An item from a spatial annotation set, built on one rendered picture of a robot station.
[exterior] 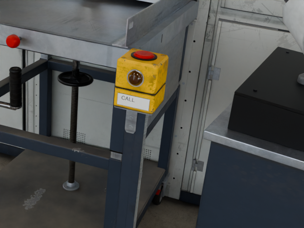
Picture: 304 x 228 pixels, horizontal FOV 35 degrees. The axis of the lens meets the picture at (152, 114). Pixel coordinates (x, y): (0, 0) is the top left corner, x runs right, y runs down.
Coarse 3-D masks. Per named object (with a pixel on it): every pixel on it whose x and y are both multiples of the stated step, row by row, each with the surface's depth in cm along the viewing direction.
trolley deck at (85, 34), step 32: (0, 0) 140; (32, 0) 144; (64, 0) 148; (96, 0) 153; (128, 0) 158; (192, 0) 170; (0, 32) 119; (32, 32) 116; (64, 32) 117; (96, 32) 120; (160, 32) 126; (96, 64) 115
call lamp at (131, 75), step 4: (128, 72) 87; (132, 72) 86; (136, 72) 86; (140, 72) 86; (128, 76) 87; (132, 76) 86; (136, 76) 86; (140, 76) 86; (128, 80) 87; (132, 80) 86; (136, 80) 86; (140, 80) 86; (132, 84) 87; (136, 84) 86; (140, 84) 87
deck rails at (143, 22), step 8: (160, 0) 131; (168, 0) 140; (176, 0) 150; (184, 0) 161; (152, 8) 125; (160, 8) 133; (168, 8) 142; (176, 8) 152; (136, 16) 113; (144, 16) 120; (152, 16) 127; (160, 16) 135; (168, 16) 142; (128, 24) 109; (136, 24) 115; (144, 24) 121; (152, 24) 129; (128, 32) 110; (136, 32) 116; (144, 32) 123; (120, 40) 115; (128, 40) 112; (136, 40) 116
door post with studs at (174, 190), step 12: (204, 0) 169; (204, 12) 171; (204, 24) 172; (192, 48) 177; (192, 60) 179; (192, 72) 181; (192, 84) 183; (192, 96) 184; (192, 108) 186; (180, 132) 192; (180, 144) 194; (180, 156) 196; (180, 168) 198; (180, 180) 201
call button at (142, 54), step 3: (138, 51) 90; (141, 51) 90; (144, 51) 90; (147, 51) 91; (135, 54) 89; (138, 54) 88; (141, 54) 88; (144, 54) 89; (147, 54) 89; (150, 54) 89; (153, 54) 90; (138, 57) 88; (141, 57) 88; (144, 57) 88; (147, 57) 88; (150, 57) 88; (153, 57) 89
